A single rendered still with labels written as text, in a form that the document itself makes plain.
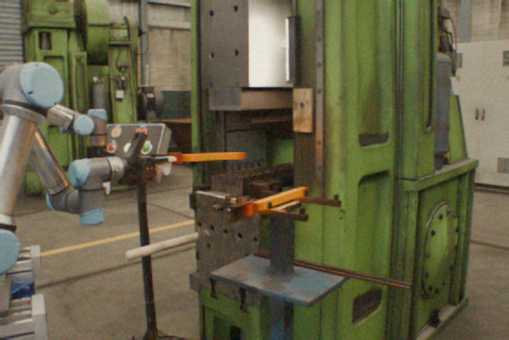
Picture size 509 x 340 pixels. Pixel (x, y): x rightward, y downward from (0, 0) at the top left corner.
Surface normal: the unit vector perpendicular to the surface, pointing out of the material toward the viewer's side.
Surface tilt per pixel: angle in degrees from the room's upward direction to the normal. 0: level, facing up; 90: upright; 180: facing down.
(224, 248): 90
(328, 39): 90
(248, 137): 90
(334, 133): 90
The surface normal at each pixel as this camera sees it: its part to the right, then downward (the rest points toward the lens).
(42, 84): 0.89, -0.06
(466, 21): -0.74, 0.11
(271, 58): 0.73, 0.10
